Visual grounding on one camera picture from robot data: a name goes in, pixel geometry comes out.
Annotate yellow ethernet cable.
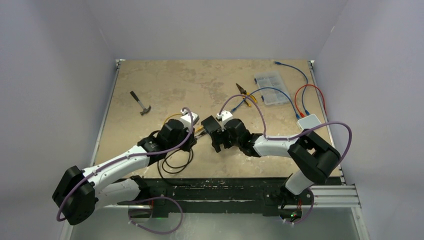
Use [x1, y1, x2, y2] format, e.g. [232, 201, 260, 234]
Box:
[162, 113, 205, 134]

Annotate black box device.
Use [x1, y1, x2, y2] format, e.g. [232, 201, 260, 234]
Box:
[200, 115, 222, 135]

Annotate long black cable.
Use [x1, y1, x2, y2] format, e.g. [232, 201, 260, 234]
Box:
[156, 130, 208, 187]

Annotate short blue ethernet cable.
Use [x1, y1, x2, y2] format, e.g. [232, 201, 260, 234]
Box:
[230, 87, 302, 120]

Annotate red ethernet cable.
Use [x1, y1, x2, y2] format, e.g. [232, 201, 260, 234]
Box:
[294, 83, 327, 117]

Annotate long blue ethernet cable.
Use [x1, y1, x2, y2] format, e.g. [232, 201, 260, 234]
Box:
[273, 60, 312, 116]

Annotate white network switch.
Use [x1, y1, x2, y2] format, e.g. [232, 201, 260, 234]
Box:
[296, 113, 322, 131]

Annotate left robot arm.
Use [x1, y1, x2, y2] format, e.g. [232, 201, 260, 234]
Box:
[52, 114, 199, 226]

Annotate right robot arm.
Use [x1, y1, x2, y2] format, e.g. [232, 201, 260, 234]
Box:
[201, 116, 342, 204]

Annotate small grey hammer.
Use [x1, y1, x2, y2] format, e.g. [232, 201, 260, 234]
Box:
[130, 91, 151, 116]

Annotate clear plastic organizer box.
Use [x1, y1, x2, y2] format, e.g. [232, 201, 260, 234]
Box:
[254, 71, 291, 106]

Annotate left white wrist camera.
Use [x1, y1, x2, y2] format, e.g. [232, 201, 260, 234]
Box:
[178, 109, 200, 131]

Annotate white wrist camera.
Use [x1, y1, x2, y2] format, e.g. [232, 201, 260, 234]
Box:
[178, 109, 200, 131]
[215, 110, 233, 129]

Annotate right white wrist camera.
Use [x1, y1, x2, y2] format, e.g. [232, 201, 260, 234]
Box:
[215, 110, 233, 129]

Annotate yellow handled pliers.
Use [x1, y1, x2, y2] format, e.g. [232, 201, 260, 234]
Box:
[236, 83, 258, 107]

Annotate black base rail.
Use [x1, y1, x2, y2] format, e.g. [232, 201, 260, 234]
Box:
[119, 177, 313, 218]

